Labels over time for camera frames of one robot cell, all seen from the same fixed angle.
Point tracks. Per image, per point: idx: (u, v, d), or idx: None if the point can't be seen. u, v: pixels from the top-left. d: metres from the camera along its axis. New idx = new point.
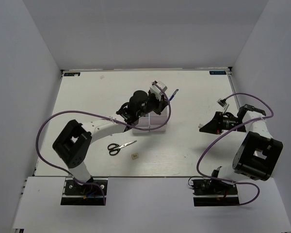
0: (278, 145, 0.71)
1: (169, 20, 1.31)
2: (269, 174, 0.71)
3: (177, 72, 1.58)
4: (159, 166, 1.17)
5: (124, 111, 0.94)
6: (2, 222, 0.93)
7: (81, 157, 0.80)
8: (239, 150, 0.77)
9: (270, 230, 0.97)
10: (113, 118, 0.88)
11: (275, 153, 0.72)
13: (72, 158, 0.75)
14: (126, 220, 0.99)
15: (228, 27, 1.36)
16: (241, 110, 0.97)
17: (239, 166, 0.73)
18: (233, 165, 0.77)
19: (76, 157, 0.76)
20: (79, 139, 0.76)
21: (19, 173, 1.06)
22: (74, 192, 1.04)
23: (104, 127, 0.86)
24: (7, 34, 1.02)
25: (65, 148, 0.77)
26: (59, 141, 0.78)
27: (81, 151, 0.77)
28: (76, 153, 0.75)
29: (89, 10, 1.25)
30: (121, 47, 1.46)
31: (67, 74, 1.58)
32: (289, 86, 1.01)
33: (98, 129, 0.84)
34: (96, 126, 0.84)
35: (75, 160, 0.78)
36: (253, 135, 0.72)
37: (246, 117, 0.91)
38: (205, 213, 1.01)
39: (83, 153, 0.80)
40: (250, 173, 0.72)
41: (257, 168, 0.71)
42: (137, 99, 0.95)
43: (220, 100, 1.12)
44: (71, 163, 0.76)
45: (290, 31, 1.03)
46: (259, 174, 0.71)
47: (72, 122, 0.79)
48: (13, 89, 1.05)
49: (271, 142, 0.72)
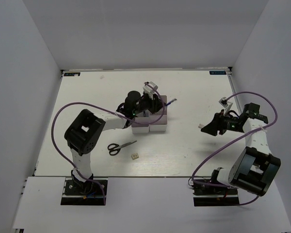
0: (275, 163, 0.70)
1: (169, 20, 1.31)
2: (265, 190, 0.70)
3: (177, 72, 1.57)
4: (160, 166, 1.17)
5: (122, 111, 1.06)
6: (2, 222, 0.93)
7: (93, 143, 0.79)
8: (236, 163, 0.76)
9: (270, 230, 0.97)
10: (117, 112, 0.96)
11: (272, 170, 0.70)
13: (88, 142, 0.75)
14: (126, 220, 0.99)
15: (228, 28, 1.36)
16: (242, 115, 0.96)
17: (234, 180, 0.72)
18: (229, 179, 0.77)
19: (91, 141, 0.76)
20: (95, 123, 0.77)
21: (19, 173, 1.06)
22: (74, 192, 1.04)
23: (111, 119, 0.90)
24: (7, 34, 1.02)
25: (78, 134, 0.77)
26: (72, 128, 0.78)
27: (95, 136, 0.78)
28: (91, 138, 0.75)
29: (89, 10, 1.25)
30: (121, 47, 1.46)
31: (67, 74, 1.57)
32: (289, 86, 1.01)
33: (107, 119, 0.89)
34: (105, 116, 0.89)
35: (88, 146, 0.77)
36: (250, 151, 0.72)
37: (246, 124, 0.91)
38: (206, 213, 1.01)
39: (96, 140, 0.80)
40: (246, 188, 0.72)
41: (253, 183, 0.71)
42: (131, 99, 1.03)
43: (223, 99, 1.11)
44: (84, 148, 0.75)
45: (290, 31, 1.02)
46: (254, 189, 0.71)
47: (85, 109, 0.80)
48: (13, 89, 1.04)
49: (268, 159, 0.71)
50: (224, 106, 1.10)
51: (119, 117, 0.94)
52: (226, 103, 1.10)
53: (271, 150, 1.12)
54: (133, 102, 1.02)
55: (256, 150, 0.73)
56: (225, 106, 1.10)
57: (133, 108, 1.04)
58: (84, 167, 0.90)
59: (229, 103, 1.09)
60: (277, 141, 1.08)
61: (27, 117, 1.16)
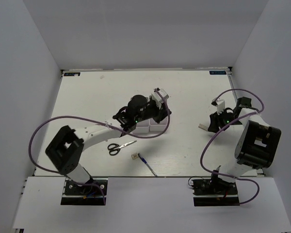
0: (276, 132, 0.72)
1: (169, 20, 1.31)
2: (270, 162, 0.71)
3: (177, 72, 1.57)
4: (160, 166, 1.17)
5: (121, 116, 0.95)
6: (2, 222, 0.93)
7: (73, 163, 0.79)
8: (240, 140, 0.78)
9: (270, 229, 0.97)
10: (108, 124, 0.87)
11: (274, 140, 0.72)
13: (63, 165, 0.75)
14: (126, 220, 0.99)
15: (228, 27, 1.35)
16: (237, 109, 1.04)
17: (241, 154, 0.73)
18: (236, 154, 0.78)
19: (68, 164, 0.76)
20: (73, 144, 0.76)
21: (19, 173, 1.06)
22: (74, 192, 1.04)
23: (98, 134, 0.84)
24: (7, 34, 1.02)
25: (57, 153, 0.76)
26: (52, 146, 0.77)
27: (73, 158, 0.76)
28: (68, 161, 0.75)
29: (89, 10, 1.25)
30: (121, 47, 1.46)
31: (67, 74, 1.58)
32: (290, 86, 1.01)
33: (91, 136, 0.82)
34: (89, 132, 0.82)
35: (67, 167, 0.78)
36: (254, 124, 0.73)
37: (240, 114, 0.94)
38: (206, 213, 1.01)
39: (76, 159, 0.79)
40: (252, 161, 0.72)
41: (259, 156, 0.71)
42: (135, 105, 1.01)
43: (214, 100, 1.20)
44: (62, 170, 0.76)
45: (290, 31, 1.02)
46: (261, 160, 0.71)
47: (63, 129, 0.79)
48: (12, 88, 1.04)
49: (269, 130, 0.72)
50: (217, 104, 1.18)
51: (111, 129, 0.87)
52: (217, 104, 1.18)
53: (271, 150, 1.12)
54: (138, 107, 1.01)
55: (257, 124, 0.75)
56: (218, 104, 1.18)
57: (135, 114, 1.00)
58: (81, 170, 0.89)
59: (218, 102, 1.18)
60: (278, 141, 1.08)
61: (27, 117, 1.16)
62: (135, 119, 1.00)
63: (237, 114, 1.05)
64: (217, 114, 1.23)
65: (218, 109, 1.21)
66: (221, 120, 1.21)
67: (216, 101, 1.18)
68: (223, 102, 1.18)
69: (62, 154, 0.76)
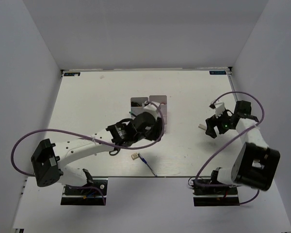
0: (275, 155, 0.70)
1: (169, 20, 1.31)
2: (268, 186, 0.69)
3: (177, 72, 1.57)
4: (160, 166, 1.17)
5: (120, 127, 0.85)
6: (2, 222, 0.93)
7: (53, 178, 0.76)
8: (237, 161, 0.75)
9: (270, 230, 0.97)
10: (95, 138, 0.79)
11: (273, 163, 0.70)
13: (40, 180, 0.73)
14: (126, 220, 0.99)
15: (228, 27, 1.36)
16: (233, 118, 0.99)
17: (238, 178, 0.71)
18: (232, 175, 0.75)
19: (45, 179, 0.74)
20: (47, 164, 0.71)
21: (19, 174, 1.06)
22: (74, 192, 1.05)
23: (80, 149, 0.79)
24: (7, 34, 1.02)
25: (35, 167, 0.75)
26: (33, 158, 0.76)
27: (49, 174, 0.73)
28: (43, 177, 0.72)
29: (89, 10, 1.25)
30: (121, 47, 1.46)
31: (67, 74, 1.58)
32: (290, 86, 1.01)
33: (72, 152, 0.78)
34: (70, 148, 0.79)
35: (47, 181, 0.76)
36: (251, 146, 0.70)
37: (238, 124, 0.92)
38: (206, 213, 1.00)
39: (55, 175, 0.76)
40: (250, 185, 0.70)
41: (256, 179, 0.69)
42: (140, 120, 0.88)
43: (213, 102, 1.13)
44: (40, 183, 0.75)
45: (290, 31, 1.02)
46: (260, 185, 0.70)
47: (43, 142, 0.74)
48: (12, 88, 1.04)
49: (267, 151, 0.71)
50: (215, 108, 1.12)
51: (97, 143, 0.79)
52: (215, 107, 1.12)
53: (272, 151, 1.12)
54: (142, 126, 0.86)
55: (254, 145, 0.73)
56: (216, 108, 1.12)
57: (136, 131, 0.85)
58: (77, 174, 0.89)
59: (218, 105, 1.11)
60: (278, 141, 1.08)
61: (27, 117, 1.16)
62: (134, 136, 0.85)
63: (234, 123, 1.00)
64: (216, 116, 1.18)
65: (217, 112, 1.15)
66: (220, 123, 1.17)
67: (214, 104, 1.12)
68: (222, 105, 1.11)
69: (40, 169, 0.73)
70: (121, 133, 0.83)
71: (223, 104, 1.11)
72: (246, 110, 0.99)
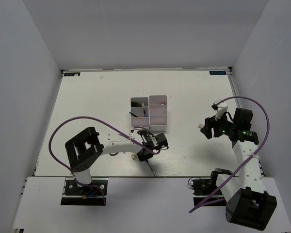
0: (271, 202, 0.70)
1: (170, 20, 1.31)
2: (265, 225, 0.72)
3: (177, 72, 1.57)
4: (160, 166, 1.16)
5: (146, 134, 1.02)
6: (2, 222, 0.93)
7: (86, 165, 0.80)
8: (232, 201, 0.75)
9: (270, 229, 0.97)
10: (131, 137, 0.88)
11: (269, 208, 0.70)
13: (77, 165, 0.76)
14: (126, 220, 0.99)
15: (228, 27, 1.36)
16: (233, 135, 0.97)
17: (234, 219, 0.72)
18: (228, 212, 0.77)
19: (81, 164, 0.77)
20: (91, 150, 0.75)
21: (19, 174, 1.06)
22: (74, 192, 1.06)
23: (118, 143, 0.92)
24: (7, 34, 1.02)
25: (73, 151, 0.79)
26: (72, 142, 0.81)
27: (87, 161, 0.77)
28: (84, 161, 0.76)
29: (88, 10, 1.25)
30: (121, 47, 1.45)
31: (67, 74, 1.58)
32: (290, 85, 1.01)
33: (112, 144, 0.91)
34: (111, 141, 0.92)
35: (80, 167, 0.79)
36: (247, 194, 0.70)
37: (235, 147, 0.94)
38: (206, 213, 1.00)
39: (89, 163, 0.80)
40: (245, 224, 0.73)
41: (251, 220, 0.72)
42: (162, 138, 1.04)
43: (215, 103, 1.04)
44: (74, 168, 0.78)
45: (290, 31, 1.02)
46: (254, 225, 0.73)
47: (88, 129, 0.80)
48: (12, 88, 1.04)
49: (264, 196, 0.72)
50: (216, 110, 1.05)
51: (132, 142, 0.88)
52: (218, 108, 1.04)
53: (272, 151, 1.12)
54: (162, 140, 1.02)
55: (250, 190, 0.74)
56: (218, 110, 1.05)
57: (156, 141, 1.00)
58: (81, 177, 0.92)
59: (220, 108, 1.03)
60: (278, 141, 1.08)
61: (27, 116, 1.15)
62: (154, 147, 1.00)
63: (233, 140, 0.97)
64: (214, 118, 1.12)
65: (217, 116, 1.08)
66: (217, 126, 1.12)
67: (217, 105, 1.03)
68: (225, 108, 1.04)
69: (79, 154, 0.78)
70: (146, 140, 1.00)
71: (225, 108, 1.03)
72: (246, 124, 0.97)
